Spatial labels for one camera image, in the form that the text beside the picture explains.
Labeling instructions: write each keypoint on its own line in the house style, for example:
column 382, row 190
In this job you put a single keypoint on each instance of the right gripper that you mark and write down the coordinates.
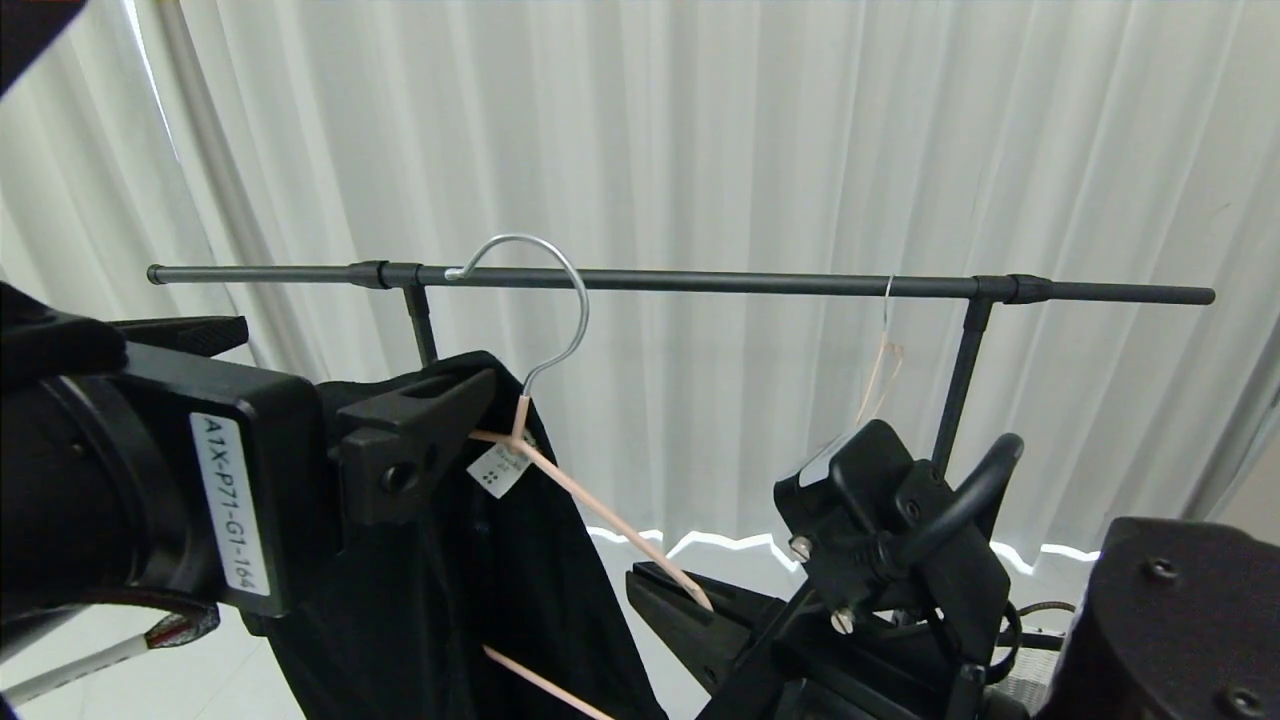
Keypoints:
column 800, row 690

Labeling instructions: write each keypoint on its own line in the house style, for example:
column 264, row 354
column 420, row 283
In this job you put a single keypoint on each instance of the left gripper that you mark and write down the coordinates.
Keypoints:
column 280, row 480

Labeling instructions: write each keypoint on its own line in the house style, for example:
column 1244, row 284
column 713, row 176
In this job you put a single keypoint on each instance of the pink clothes hanger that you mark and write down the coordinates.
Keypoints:
column 600, row 508
column 880, row 380

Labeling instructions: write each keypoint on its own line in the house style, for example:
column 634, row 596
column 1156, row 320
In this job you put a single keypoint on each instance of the black garment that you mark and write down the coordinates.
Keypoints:
column 500, row 600

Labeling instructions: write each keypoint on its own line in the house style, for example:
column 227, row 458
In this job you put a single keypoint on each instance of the black clothes rack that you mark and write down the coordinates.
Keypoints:
column 750, row 283

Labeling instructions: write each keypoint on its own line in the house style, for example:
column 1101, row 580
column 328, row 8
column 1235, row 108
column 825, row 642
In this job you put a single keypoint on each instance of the white curtain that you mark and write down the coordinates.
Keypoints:
column 750, row 130

